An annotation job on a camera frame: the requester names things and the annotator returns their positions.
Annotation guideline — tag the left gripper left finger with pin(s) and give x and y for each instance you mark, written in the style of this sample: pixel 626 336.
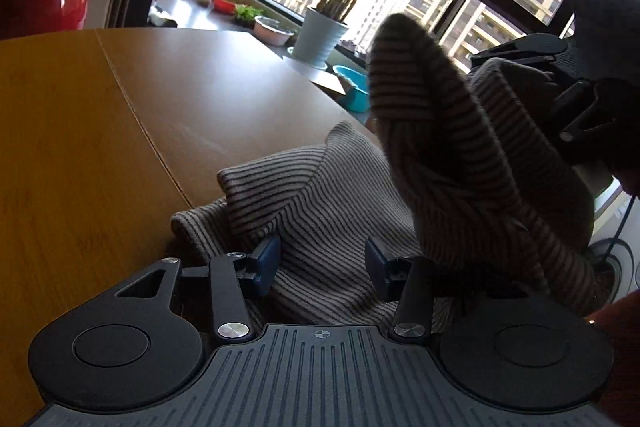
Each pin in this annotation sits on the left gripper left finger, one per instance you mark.
pixel 233 278

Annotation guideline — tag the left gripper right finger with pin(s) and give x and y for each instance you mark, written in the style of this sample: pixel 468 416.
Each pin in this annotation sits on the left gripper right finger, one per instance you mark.
pixel 406 281

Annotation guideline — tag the grey striped knit sweater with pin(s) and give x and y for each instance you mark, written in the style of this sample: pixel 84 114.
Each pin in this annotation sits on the grey striped knit sweater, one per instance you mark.
pixel 458 173

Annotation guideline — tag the blue plastic basin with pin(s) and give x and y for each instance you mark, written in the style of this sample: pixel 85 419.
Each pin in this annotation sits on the blue plastic basin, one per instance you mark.
pixel 355 84

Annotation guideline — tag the pink bowl with lid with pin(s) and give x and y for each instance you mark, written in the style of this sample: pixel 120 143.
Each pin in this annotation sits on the pink bowl with lid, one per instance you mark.
pixel 270 31

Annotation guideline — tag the red bowl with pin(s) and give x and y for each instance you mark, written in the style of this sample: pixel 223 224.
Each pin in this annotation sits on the red bowl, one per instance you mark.
pixel 226 7

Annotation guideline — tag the red round stool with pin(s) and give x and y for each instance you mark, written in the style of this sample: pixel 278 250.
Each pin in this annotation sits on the red round stool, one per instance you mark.
pixel 21 18

